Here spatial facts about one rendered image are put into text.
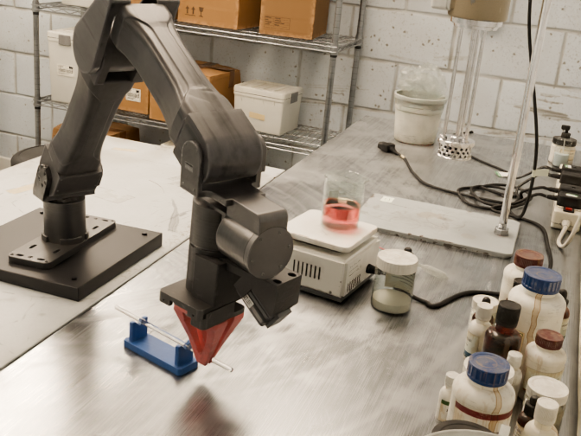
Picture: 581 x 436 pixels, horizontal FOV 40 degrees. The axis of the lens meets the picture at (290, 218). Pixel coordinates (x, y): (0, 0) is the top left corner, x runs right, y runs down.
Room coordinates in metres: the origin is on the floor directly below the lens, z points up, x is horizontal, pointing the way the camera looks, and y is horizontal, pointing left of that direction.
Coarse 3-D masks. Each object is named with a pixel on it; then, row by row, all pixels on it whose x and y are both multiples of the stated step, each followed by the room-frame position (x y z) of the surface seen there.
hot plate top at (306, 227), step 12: (300, 216) 1.16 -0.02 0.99; (312, 216) 1.16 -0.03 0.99; (288, 228) 1.10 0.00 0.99; (300, 228) 1.10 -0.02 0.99; (312, 228) 1.11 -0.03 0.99; (324, 228) 1.12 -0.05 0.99; (360, 228) 1.13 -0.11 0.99; (372, 228) 1.14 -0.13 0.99; (312, 240) 1.07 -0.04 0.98; (324, 240) 1.07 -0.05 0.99; (336, 240) 1.07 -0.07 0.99; (348, 240) 1.07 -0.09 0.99; (360, 240) 1.08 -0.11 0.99; (348, 252) 1.05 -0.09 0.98
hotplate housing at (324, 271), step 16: (368, 240) 1.13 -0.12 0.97; (304, 256) 1.07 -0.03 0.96; (320, 256) 1.06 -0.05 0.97; (336, 256) 1.05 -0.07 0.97; (352, 256) 1.07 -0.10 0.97; (368, 256) 1.11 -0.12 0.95; (304, 272) 1.07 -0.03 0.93; (320, 272) 1.06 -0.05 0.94; (336, 272) 1.04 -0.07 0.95; (352, 272) 1.06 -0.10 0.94; (368, 272) 1.11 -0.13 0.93; (304, 288) 1.07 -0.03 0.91; (320, 288) 1.05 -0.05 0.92; (336, 288) 1.04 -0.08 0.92; (352, 288) 1.07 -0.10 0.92
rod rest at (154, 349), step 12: (132, 324) 0.86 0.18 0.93; (132, 336) 0.86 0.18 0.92; (144, 336) 0.88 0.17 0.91; (132, 348) 0.85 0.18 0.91; (144, 348) 0.85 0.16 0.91; (156, 348) 0.85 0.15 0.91; (168, 348) 0.85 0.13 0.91; (180, 348) 0.82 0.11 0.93; (156, 360) 0.83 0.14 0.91; (168, 360) 0.82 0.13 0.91; (180, 360) 0.82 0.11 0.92; (192, 360) 0.83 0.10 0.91; (180, 372) 0.81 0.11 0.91
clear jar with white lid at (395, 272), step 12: (384, 252) 1.06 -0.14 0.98; (396, 252) 1.07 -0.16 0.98; (408, 252) 1.07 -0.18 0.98; (384, 264) 1.03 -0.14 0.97; (396, 264) 1.02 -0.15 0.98; (408, 264) 1.03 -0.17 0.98; (384, 276) 1.03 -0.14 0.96; (396, 276) 1.02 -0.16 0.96; (408, 276) 1.03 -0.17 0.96; (384, 288) 1.03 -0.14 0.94; (396, 288) 1.02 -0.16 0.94; (408, 288) 1.03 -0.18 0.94; (372, 300) 1.04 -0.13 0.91; (384, 300) 1.03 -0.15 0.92; (396, 300) 1.02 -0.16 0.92; (408, 300) 1.03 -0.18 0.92; (384, 312) 1.02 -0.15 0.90; (396, 312) 1.02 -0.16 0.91
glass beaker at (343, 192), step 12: (324, 180) 1.13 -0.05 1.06; (336, 180) 1.16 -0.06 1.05; (348, 180) 1.16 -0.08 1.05; (360, 180) 1.15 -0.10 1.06; (324, 192) 1.12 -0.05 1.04; (336, 192) 1.11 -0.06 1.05; (348, 192) 1.10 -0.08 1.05; (360, 192) 1.11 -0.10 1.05; (324, 204) 1.12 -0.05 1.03; (336, 204) 1.10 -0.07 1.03; (348, 204) 1.10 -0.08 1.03; (360, 204) 1.12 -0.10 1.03; (324, 216) 1.12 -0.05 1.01; (336, 216) 1.10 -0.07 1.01; (348, 216) 1.10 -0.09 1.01; (360, 216) 1.12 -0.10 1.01; (336, 228) 1.10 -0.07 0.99; (348, 228) 1.11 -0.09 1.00
